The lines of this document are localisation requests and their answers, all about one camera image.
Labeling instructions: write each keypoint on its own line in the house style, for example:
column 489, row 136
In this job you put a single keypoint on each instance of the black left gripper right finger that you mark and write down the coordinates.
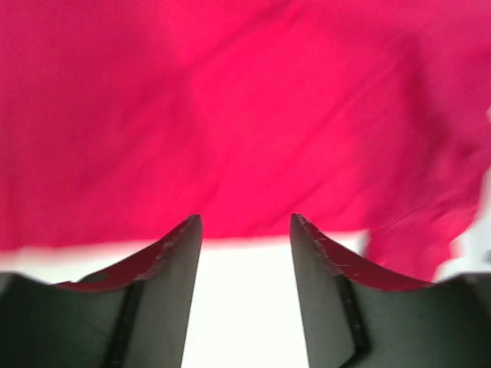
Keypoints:
column 356, row 313

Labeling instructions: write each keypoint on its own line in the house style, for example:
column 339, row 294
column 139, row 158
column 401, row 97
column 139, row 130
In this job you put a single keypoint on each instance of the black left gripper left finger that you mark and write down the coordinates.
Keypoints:
column 134, row 313

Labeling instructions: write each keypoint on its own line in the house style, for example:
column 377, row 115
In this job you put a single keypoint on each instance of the magenta t shirt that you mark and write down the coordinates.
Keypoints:
column 119, row 119

